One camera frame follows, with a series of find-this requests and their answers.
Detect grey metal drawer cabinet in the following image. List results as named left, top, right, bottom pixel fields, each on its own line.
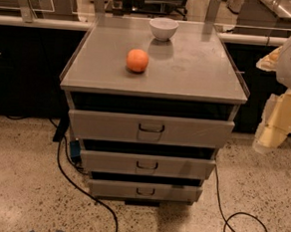
left=51, top=12, right=255, bottom=210

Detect black cable left floor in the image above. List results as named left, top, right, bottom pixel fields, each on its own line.
left=41, top=117, right=126, bottom=232

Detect blue power adapter box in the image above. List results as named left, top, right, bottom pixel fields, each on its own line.
left=70, top=140, right=81, bottom=162

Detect grey top drawer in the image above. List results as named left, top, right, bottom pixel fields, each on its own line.
left=69, top=110, right=234, bottom=148

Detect black cable right floor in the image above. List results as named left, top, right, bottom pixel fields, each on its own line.
left=209, top=163, right=275, bottom=232

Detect orange fruit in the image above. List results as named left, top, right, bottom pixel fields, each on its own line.
left=126, top=49, right=148, bottom=73

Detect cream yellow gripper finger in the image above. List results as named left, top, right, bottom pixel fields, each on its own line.
left=252, top=89, right=291, bottom=154

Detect black cable floor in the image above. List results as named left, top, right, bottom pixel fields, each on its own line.
left=41, top=117, right=126, bottom=232
left=209, top=163, right=275, bottom=232

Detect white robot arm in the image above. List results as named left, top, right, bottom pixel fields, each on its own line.
left=252, top=36, right=291, bottom=154

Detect grey bottom drawer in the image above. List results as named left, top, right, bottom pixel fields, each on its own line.
left=88, top=180, right=202, bottom=203

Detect white ceramic bowl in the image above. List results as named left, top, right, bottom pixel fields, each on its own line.
left=149, top=17, right=179, bottom=41

